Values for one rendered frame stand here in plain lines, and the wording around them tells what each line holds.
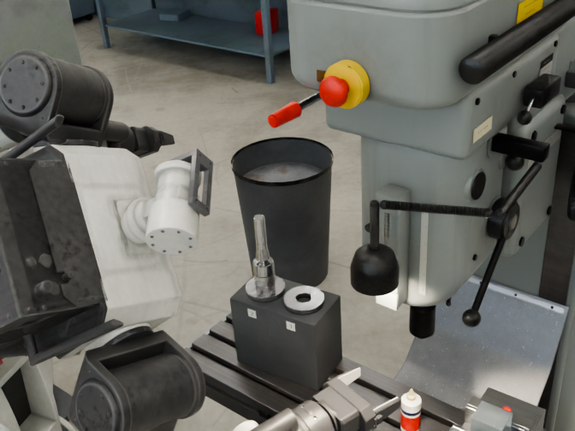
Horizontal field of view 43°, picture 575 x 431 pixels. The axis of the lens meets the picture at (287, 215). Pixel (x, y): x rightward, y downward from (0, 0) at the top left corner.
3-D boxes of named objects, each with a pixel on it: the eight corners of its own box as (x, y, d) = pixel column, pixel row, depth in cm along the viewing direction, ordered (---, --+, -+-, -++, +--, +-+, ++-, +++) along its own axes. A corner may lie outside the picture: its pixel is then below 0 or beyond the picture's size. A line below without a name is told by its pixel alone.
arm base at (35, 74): (-16, 149, 98) (56, 144, 95) (-21, 52, 98) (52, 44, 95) (52, 155, 112) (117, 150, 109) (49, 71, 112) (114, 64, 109)
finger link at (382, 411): (397, 406, 132) (371, 423, 129) (397, 393, 130) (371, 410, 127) (403, 411, 131) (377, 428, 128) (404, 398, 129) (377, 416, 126)
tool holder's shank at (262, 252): (253, 263, 160) (249, 220, 155) (258, 256, 163) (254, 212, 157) (267, 265, 159) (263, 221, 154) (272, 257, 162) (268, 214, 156)
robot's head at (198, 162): (139, 215, 94) (186, 197, 90) (145, 162, 99) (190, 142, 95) (170, 237, 98) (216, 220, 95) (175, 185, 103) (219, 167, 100)
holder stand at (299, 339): (318, 392, 163) (314, 321, 153) (236, 362, 173) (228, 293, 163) (342, 359, 171) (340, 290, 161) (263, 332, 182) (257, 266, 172)
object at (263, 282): (251, 291, 163) (250, 268, 160) (258, 279, 167) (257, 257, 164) (272, 293, 162) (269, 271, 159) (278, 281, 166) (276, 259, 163)
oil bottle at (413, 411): (413, 439, 149) (415, 399, 144) (396, 430, 152) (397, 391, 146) (423, 426, 152) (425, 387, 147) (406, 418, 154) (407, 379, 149)
